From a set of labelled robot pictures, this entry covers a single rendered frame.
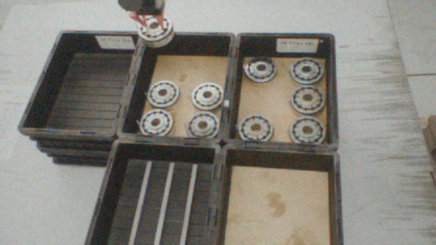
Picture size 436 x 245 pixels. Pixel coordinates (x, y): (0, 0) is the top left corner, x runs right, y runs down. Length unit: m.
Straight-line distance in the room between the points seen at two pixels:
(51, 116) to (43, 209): 0.30
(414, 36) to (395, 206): 1.55
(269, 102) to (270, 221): 0.37
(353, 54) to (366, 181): 0.49
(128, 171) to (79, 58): 0.50
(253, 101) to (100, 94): 0.50
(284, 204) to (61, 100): 0.79
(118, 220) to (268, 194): 0.41
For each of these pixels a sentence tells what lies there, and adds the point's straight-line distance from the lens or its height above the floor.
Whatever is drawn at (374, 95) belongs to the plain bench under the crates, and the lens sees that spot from 1.45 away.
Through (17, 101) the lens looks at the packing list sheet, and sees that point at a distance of 1.68.
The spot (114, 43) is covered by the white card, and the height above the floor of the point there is 0.89.
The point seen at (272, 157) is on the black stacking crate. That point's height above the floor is 0.90.
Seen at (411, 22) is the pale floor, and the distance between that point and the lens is 2.74.
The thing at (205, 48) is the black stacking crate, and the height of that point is 0.87.
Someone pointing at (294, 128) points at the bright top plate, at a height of 0.86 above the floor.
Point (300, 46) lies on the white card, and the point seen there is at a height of 0.89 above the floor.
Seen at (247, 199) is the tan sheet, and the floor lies 0.83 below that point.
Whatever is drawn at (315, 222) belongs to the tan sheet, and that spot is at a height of 0.83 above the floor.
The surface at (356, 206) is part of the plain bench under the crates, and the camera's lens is 1.25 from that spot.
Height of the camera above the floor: 1.85
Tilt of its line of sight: 58 degrees down
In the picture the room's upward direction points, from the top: 12 degrees counter-clockwise
